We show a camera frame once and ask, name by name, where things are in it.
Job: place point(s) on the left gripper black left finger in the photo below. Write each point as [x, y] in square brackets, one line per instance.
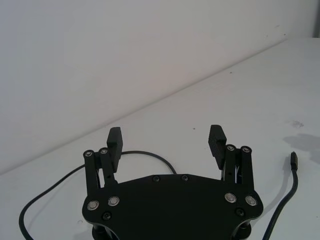
[113, 150]

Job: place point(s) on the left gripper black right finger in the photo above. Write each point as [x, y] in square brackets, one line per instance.
[216, 147]

